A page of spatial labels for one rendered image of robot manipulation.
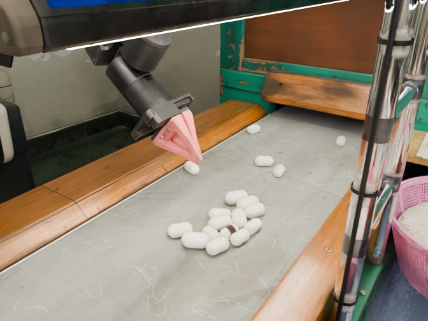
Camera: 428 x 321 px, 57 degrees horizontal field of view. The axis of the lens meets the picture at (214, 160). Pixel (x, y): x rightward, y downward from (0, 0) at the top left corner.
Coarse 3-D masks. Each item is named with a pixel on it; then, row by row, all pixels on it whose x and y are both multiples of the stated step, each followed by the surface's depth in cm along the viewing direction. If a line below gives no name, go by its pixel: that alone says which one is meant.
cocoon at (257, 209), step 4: (256, 204) 59; (260, 204) 59; (248, 208) 58; (252, 208) 58; (256, 208) 59; (260, 208) 59; (264, 208) 59; (248, 212) 58; (252, 212) 58; (256, 212) 58; (260, 212) 59; (264, 212) 59; (248, 216) 58; (252, 216) 58; (256, 216) 59
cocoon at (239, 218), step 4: (236, 208) 58; (240, 208) 58; (232, 212) 58; (236, 212) 57; (240, 212) 57; (244, 212) 58; (232, 216) 57; (236, 216) 56; (240, 216) 56; (244, 216) 57; (232, 220) 57; (236, 220) 56; (240, 220) 56; (244, 220) 56; (236, 224) 56; (240, 224) 56; (244, 224) 56; (240, 228) 56
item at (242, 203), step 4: (248, 196) 61; (252, 196) 61; (240, 200) 60; (244, 200) 60; (248, 200) 60; (252, 200) 60; (256, 200) 61; (236, 204) 60; (240, 204) 60; (244, 204) 60; (248, 204) 60; (252, 204) 60; (244, 208) 60
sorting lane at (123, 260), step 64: (320, 128) 93; (192, 192) 66; (256, 192) 66; (320, 192) 66; (64, 256) 51; (128, 256) 51; (192, 256) 51; (256, 256) 51; (0, 320) 42; (64, 320) 42; (128, 320) 42; (192, 320) 42
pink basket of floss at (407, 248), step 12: (408, 180) 64; (420, 180) 65; (408, 192) 64; (420, 192) 65; (396, 204) 62; (408, 204) 65; (396, 216) 62; (396, 228) 53; (396, 240) 56; (408, 240) 50; (396, 252) 59; (408, 252) 53; (420, 252) 50; (408, 264) 54; (420, 264) 51; (408, 276) 56; (420, 276) 52; (420, 288) 54
